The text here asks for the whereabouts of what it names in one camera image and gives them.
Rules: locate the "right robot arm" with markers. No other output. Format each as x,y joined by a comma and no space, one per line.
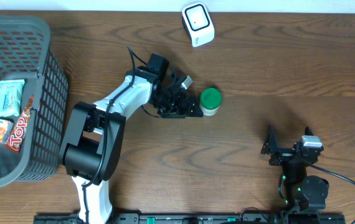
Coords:
305,195

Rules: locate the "grey plastic mesh basket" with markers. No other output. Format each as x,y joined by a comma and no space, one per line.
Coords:
25,53

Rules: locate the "red Top chocolate bar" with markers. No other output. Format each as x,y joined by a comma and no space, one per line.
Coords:
18,133

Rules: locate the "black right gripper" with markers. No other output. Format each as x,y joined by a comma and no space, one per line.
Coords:
271,145

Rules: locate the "white barcode scanner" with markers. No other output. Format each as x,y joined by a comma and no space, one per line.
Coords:
198,24

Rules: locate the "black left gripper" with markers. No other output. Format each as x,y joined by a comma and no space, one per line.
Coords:
175,107

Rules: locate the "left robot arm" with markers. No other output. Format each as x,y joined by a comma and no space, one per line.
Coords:
91,146

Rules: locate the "teal snack packet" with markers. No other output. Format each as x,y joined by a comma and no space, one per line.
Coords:
10,97

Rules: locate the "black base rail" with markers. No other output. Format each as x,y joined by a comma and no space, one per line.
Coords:
134,218

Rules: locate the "green lid jar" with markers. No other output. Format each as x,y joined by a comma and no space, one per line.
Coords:
210,101

